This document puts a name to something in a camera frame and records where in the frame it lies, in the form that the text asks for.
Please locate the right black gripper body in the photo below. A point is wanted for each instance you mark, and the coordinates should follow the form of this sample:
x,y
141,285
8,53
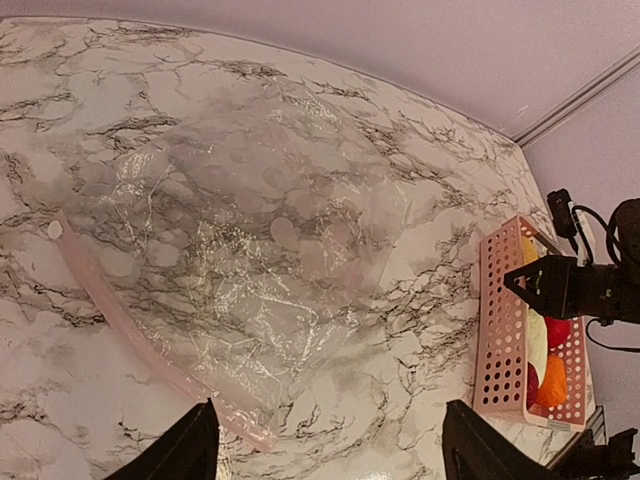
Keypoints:
x,y
567,290

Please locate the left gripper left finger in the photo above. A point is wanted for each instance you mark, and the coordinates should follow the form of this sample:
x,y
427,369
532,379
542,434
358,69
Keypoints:
x,y
188,450

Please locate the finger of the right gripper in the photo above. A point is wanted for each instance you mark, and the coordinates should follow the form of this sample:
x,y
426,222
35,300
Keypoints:
x,y
529,284

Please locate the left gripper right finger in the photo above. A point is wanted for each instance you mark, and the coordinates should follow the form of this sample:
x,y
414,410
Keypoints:
x,y
473,449

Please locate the white radish with leaves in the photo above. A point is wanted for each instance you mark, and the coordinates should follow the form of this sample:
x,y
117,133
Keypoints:
x,y
536,342

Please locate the red apple toy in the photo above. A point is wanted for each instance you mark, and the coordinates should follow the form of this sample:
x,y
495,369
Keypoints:
x,y
558,331

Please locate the pink perforated plastic basket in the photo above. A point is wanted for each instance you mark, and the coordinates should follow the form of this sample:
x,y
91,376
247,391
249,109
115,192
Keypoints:
x,y
526,370

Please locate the dark red fuzzy fruit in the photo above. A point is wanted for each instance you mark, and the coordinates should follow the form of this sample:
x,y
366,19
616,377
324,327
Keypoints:
x,y
532,386

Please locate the clear zip top bag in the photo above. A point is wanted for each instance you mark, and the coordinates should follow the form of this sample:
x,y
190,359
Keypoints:
x,y
238,251

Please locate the yellow lemon toy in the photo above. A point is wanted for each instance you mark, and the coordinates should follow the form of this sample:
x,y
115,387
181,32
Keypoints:
x,y
529,250

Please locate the orange tangerine toy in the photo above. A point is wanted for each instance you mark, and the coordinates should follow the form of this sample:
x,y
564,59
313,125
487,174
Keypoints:
x,y
553,390

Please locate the right aluminium frame post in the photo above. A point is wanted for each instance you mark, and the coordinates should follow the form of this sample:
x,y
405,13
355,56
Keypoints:
x,y
589,92

